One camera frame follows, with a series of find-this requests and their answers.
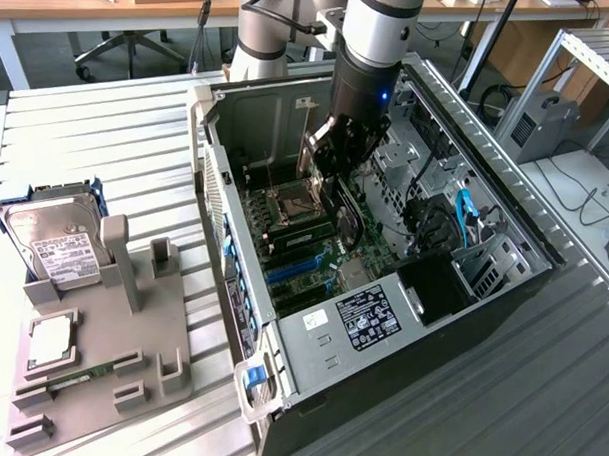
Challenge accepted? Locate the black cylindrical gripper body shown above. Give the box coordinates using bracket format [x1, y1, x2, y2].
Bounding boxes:
[329, 44, 407, 133]

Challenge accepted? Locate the green graphics card with fan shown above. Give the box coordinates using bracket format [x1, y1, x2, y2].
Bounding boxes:
[292, 96, 373, 251]

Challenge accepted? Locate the metal disk bay cage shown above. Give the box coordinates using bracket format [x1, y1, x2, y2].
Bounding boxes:
[363, 72, 471, 205]

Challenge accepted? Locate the CPU socket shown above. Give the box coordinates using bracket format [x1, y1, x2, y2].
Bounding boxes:
[267, 184, 317, 224]

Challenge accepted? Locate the black RAM stick with label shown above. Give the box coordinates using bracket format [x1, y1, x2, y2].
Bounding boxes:
[271, 219, 336, 255]

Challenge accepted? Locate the open grey PC case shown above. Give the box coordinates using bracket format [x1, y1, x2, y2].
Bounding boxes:
[174, 43, 575, 456]

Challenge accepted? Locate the green Dell motherboard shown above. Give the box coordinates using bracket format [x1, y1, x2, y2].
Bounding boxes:
[230, 150, 403, 322]

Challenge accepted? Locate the blue expansion slot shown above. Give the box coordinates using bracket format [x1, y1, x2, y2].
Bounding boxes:
[266, 256, 317, 285]

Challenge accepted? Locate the silver chipset heatsink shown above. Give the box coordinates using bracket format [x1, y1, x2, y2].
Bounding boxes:
[337, 258, 374, 291]

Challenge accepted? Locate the black stand pole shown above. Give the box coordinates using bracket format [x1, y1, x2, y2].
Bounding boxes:
[457, 0, 523, 99]

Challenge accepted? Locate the grey metal control box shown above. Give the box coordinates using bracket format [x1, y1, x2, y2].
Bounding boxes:
[506, 92, 583, 168]

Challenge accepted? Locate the grey power supply unit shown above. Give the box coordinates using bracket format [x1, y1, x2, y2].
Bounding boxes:
[273, 271, 422, 401]

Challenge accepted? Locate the office chair base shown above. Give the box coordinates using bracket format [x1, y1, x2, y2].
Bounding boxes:
[71, 27, 188, 87]

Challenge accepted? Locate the long wooden desk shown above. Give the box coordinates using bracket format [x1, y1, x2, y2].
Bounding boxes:
[0, 0, 609, 113]

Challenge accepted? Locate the grey plastic parts rack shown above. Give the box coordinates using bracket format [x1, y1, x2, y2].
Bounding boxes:
[5, 210, 200, 456]

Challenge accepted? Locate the hard disk in blue caddy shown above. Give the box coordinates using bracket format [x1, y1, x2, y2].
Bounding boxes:
[0, 174, 112, 288]

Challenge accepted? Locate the green RAM stick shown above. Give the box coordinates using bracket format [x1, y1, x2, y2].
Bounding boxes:
[46, 360, 117, 393]

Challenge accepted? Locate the silver CPU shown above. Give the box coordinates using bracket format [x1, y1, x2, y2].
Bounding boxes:
[26, 317, 80, 374]

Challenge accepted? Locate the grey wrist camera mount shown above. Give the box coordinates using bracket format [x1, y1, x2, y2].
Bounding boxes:
[313, 6, 347, 45]

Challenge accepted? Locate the black wire bundle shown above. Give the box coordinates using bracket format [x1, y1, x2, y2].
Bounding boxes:
[403, 190, 462, 255]

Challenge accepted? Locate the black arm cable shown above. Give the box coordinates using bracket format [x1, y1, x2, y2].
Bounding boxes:
[238, 0, 327, 36]

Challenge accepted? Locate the blue SATA wire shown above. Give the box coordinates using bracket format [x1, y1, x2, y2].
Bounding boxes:
[453, 187, 475, 250]

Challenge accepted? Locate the coiled black cable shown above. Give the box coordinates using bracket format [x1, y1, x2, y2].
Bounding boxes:
[478, 83, 514, 124]

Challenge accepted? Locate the aluminium frame slatted table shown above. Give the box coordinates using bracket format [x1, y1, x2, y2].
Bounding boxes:
[491, 22, 609, 156]

